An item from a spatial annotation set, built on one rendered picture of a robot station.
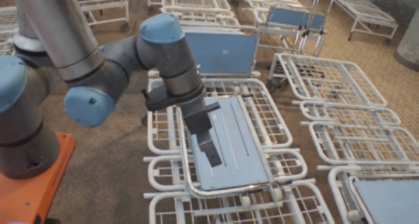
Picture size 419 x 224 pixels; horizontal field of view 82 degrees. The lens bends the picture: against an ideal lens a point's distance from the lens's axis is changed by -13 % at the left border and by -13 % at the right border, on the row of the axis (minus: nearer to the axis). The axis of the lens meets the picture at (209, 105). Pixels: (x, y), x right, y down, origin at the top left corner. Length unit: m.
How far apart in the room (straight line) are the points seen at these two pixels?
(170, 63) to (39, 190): 0.38
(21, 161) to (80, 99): 0.27
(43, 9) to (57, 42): 0.05
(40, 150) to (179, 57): 0.36
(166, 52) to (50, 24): 0.21
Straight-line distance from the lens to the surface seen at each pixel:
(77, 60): 0.43
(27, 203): 0.64
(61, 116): 2.65
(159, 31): 0.49
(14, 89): 0.56
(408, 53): 5.22
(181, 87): 0.53
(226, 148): 1.51
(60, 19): 0.41
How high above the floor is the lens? 1.66
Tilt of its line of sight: 39 degrees down
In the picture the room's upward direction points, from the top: 9 degrees clockwise
